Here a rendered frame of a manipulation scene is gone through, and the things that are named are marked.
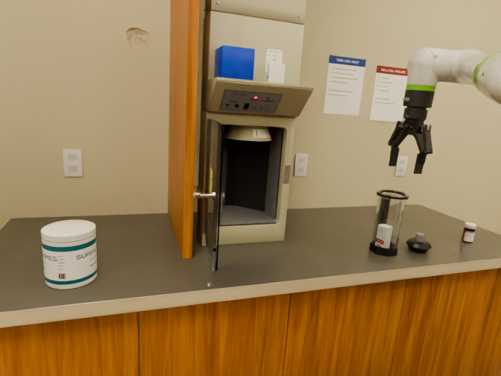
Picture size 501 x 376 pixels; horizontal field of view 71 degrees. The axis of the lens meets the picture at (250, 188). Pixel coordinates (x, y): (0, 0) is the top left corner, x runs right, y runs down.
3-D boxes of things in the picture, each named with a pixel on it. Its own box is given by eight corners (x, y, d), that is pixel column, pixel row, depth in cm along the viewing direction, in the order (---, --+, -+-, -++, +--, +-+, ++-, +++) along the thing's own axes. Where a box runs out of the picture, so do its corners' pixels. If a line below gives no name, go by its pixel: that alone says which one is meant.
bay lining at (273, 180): (198, 205, 146) (201, 119, 138) (256, 204, 155) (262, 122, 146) (211, 225, 124) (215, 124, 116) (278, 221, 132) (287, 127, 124)
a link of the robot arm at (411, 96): (443, 92, 117) (422, 92, 126) (415, 89, 114) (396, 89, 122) (439, 110, 119) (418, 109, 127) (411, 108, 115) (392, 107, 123)
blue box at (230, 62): (213, 79, 111) (215, 48, 109) (243, 81, 114) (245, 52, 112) (221, 77, 102) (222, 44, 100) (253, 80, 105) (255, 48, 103)
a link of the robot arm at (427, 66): (408, 48, 123) (413, 43, 113) (447, 51, 120) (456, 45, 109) (400, 90, 126) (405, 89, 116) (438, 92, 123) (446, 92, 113)
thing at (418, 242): (399, 245, 137) (402, 230, 136) (417, 244, 140) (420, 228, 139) (417, 255, 129) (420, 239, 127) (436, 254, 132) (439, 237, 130)
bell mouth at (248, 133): (219, 135, 136) (220, 121, 135) (262, 136, 142) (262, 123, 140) (231, 140, 120) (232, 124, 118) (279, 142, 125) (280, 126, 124)
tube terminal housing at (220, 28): (190, 222, 147) (195, 25, 130) (262, 219, 158) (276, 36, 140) (201, 246, 124) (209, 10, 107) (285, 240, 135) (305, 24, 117)
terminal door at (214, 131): (206, 234, 122) (211, 117, 113) (214, 276, 93) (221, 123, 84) (204, 234, 122) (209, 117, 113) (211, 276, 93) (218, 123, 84)
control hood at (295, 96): (206, 110, 113) (207, 78, 111) (296, 116, 124) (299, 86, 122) (214, 112, 103) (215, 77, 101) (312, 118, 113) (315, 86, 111)
